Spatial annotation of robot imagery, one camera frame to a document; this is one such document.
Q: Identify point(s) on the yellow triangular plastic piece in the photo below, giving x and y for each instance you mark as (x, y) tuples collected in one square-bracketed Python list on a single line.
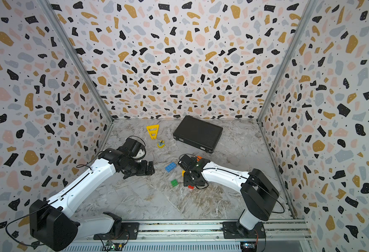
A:
[(153, 131)]

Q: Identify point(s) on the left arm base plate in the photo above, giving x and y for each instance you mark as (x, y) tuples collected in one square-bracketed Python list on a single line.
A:
[(123, 231)]

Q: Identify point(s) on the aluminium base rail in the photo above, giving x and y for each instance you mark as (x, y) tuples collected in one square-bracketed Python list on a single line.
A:
[(279, 235)]

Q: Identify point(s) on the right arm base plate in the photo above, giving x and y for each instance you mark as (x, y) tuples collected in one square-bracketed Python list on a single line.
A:
[(234, 230)]

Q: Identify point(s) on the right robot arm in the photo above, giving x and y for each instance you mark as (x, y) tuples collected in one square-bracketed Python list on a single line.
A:
[(259, 194)]

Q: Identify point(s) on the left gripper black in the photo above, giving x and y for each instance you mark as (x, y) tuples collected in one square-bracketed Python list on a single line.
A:
[(144, 170)]

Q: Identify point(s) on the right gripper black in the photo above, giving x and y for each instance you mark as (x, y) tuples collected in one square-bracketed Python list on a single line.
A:
[(185, 181)]

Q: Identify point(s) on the small yellow round toy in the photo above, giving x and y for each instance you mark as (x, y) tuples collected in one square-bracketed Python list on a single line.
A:
[(161, 144)]

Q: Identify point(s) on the green lego brick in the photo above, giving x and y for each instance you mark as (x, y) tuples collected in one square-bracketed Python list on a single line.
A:
[(174, 183)]

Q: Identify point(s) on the blue lego brick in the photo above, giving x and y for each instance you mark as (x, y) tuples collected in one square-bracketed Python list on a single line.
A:
[(170, 167)]

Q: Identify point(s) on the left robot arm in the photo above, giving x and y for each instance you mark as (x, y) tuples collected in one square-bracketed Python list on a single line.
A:
[(51, 222)]

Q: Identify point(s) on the black carrying case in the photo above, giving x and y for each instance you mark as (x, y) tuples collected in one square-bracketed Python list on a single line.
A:
[(198, 133)]

